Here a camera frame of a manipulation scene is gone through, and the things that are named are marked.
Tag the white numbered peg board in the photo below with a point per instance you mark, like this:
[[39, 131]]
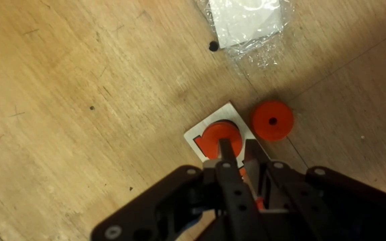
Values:
[[228, 114]]

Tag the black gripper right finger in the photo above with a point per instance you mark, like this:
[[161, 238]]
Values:
[[291, 201]]

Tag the red round wooden disc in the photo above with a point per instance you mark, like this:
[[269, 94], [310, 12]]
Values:
[[264, 131], [208, 138]]

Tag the white plastic-wrapped foam board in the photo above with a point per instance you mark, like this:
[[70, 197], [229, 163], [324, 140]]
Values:
[[247, 17]]

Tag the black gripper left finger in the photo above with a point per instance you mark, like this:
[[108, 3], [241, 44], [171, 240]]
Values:
[[228, 178]]

